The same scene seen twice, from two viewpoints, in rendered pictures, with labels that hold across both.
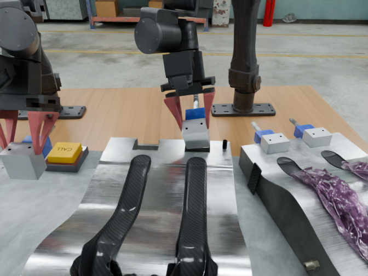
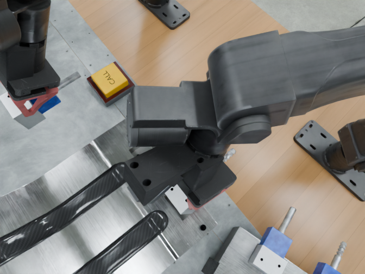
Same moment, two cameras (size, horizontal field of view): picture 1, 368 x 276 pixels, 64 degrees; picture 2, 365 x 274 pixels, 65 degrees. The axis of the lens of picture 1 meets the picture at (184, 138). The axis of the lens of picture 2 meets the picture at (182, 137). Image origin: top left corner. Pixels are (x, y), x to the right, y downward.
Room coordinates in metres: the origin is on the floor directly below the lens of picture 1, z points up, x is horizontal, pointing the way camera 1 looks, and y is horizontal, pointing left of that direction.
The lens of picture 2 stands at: (0.45, -0.05, 1.40)
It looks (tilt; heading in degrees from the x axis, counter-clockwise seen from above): 70 degrees down; 39
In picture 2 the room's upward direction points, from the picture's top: 10 degrees clockwise
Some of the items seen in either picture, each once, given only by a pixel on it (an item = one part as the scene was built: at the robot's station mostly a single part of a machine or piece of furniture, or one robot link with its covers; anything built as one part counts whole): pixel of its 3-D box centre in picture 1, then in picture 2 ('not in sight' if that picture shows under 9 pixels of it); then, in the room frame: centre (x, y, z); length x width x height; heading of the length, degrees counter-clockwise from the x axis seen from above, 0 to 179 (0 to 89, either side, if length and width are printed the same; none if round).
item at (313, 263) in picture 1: (310, 265); not in sight; (0.27, -0.19, 0.84); 0.02 x 0.01 x 0.02; 103
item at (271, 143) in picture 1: (264, 137); (277, 238); (0.60, -0.19, 0.86); 0.13 x 0.05 x 0.05; 13
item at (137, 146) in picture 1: (147, 151); (147, 156); (0.52, 0.08, 0.87); 0.05 x 0.05 x 0.04; 86
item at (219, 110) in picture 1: (243, 99); (345, 155); (0.84, -0.19, 0.84); 0.20 x 0.07 x 0.08; 92
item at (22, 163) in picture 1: (37, 144); (47, 93); (0.45, 0.27, 0.93); 0.13 x 0.05 x 0.05; 176
